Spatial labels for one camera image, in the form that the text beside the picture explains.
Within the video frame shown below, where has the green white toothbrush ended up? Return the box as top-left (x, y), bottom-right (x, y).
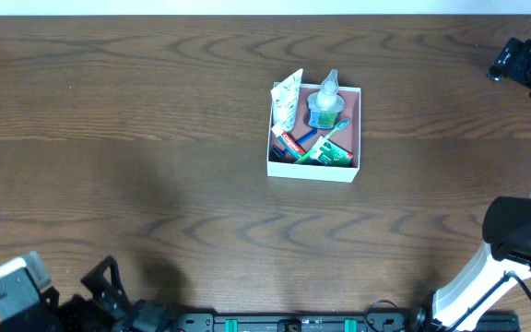
top-left (295, 119), bottom-right (350, 165)

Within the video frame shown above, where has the clear pump soap bottle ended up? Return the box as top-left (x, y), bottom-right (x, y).
top-left (307, 68), bottom-right (345, 129)

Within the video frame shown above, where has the blue disposable razor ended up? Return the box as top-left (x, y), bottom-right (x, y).
top-left (268, 129), bottom-right (317, 163)

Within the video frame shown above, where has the green Dettol soap bar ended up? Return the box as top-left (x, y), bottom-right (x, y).
top-left (306, 136), bottom-right (353, 167)

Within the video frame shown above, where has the white box pink interior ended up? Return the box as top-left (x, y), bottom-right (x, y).
top-left (266, 83), bottom-right (362, 183)

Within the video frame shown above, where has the teal toothpaste tube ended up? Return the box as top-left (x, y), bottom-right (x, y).
top-left (271, 124), bottom-right (306, 160)

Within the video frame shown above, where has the white cream shampoo tube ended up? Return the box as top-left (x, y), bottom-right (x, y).
top-left (271, 68), bottom-right (303, 133)

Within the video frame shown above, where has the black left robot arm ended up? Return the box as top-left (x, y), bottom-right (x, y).
top-left (0, 251), bottom-right (177, 332)

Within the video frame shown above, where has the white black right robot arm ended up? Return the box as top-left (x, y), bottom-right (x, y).
top-left (411, 38), bottom-right (531, 331)

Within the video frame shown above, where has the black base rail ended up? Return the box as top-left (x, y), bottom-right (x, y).
top-left (172, 311), bottom-right (410, 332)

